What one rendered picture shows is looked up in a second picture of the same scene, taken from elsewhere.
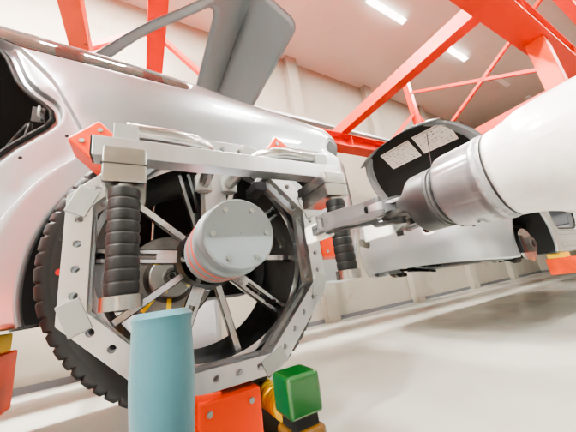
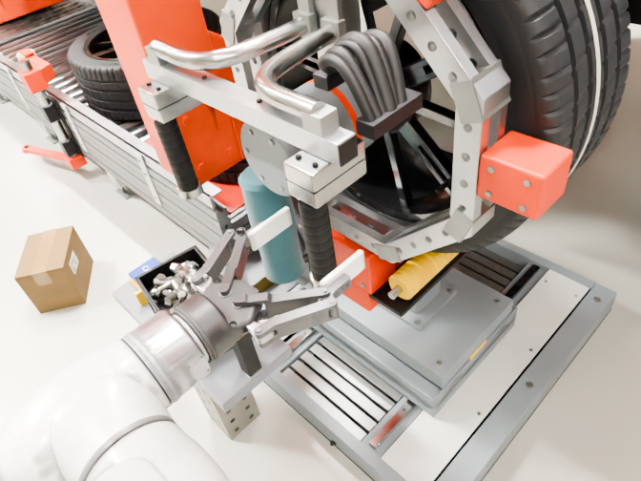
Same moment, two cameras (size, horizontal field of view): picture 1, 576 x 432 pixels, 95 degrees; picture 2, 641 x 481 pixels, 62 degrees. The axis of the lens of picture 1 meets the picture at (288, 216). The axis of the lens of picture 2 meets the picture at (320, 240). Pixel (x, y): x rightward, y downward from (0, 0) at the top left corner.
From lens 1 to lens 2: 0.91 m
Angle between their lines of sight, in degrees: 95
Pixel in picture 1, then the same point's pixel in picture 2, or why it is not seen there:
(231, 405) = (345, 250)
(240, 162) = (222, 105)
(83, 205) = (229, 33)
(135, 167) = (155, 111)
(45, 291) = not seen: hidden behind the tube
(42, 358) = not seen: outside the picture
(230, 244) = (260, 166)
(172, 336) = (251, 202)
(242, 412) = not seen: hidden behind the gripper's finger
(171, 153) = (178, 84)
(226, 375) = (346, 229)
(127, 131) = (152, 56)
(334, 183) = (297, 186)
